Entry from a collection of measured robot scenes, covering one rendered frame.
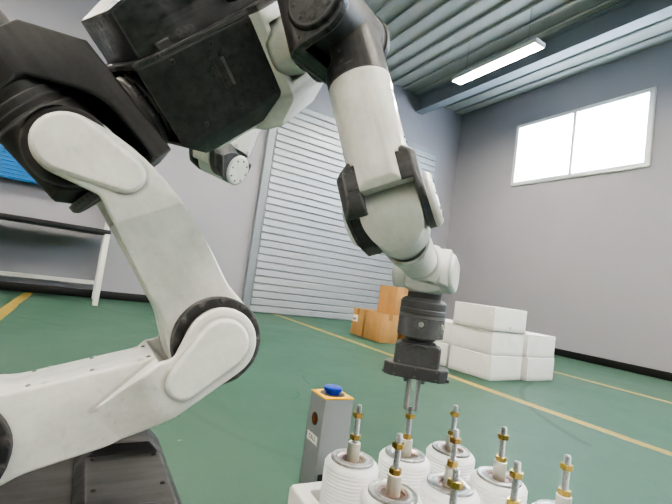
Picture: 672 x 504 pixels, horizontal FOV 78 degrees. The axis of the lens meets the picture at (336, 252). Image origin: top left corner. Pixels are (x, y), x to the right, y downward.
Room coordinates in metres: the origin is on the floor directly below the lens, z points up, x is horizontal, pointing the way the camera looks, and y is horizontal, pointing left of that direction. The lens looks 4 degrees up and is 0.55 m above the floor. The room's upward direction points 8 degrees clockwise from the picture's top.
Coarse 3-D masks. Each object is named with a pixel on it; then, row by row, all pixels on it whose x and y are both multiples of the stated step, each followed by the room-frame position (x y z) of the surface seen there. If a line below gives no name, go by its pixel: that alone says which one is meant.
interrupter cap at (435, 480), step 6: (432, 474) 0.73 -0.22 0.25; (438, 474) 0.74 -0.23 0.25; (432, 480) 0.71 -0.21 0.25; (438, 480) 0.71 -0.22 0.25; (462, 480) 0.73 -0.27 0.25; (432, 486) 0.69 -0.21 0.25; (438, 486) 0.69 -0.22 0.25; (444, 486) 0.70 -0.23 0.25; (468, 486) 0.71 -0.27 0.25; (444, 492) 0.67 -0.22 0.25; (462, 492) 0.68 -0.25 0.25; (468, 492) 0.68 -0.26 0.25
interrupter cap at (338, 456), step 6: (336, 450) 0.77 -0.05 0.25; (342, 450) 0.78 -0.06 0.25; (336, 456) 0.75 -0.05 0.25; (342, 456) 0.76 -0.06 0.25; (360, 456) 0.77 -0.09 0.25; (366, 456) 0.77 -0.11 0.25; (336, 462) 0.73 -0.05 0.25; (342, 462) 0.73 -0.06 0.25; (348, 462) 0.73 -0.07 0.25; (354, 462) 0.74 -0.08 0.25; (360, 462) 0.75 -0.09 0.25; (366, 462) 0.74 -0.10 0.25; (372, 462) 0.74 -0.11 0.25; (354, 468) 0.72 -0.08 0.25; (360, 468) 0.72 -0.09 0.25; (366, 468) 0.72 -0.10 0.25
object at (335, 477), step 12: (324, 468) 0.75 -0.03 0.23; (336, 468) 0.72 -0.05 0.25; (348, 468) 0.72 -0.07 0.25; (372, 468) 0.73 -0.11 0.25; (324, 480) 0.74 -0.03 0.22; (336, 480) 0.71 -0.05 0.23; (348, 480) 0.71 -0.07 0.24; (360, 480) 0.71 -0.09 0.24; (372, 480) 0.72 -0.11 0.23; (324, 492) 0.73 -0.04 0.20; (336, 492) 0.71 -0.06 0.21; (348, 492) 0.71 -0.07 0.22; (360, 492) 0.71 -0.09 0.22
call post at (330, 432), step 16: (320, 400) 0.90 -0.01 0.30; (336, 400) 0.89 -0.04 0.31; (352, 400) 0.91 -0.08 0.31; (320, 416) 0.89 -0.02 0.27; (336, 416) 0.89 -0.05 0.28; (320, 432) 0.88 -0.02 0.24; (336, 432) 0.90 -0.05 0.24; (304, 448) 0.93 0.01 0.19; (320, 448) 0.88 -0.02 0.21; (336, 448) 0.90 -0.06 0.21; (304, 464) 0.93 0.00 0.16; (320, 464) 0.88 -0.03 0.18; (304, 480) 0.92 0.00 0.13; (320, 480) 0.89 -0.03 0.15
